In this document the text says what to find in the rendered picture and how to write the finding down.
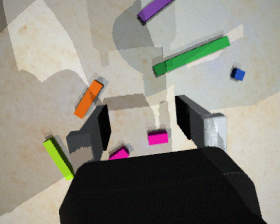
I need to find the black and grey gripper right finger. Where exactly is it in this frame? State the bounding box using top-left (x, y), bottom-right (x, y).
top-left (175, 95), bottom-right (227, 153)

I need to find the green rod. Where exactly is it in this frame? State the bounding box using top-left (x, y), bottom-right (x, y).
top-left (152, 36), bottom-right (230, 76)

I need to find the magenta rectangular block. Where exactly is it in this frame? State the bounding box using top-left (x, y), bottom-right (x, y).
top-left (148, 130), bottom-right (168, 145)
top-left (109, 145), bottom-right (129, 160)

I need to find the lime green rectangular bar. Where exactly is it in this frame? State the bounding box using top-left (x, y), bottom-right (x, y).
top-left (43, 137), bottom-right (75, 181)

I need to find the purple rod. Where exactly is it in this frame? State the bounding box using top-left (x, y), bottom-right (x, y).
top-left (137, 0), bottom-right (173, 24)

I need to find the orange rod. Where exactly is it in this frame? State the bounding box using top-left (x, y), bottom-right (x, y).
top-left (74, 79), bottom-right (104, 119)

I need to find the small blue cube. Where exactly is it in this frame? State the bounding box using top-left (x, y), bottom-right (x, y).
top-left (230, 68), bottom-right (245, 81)

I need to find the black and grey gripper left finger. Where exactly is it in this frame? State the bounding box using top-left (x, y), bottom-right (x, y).
top-left (66, 104), bottom-right (111, 174)

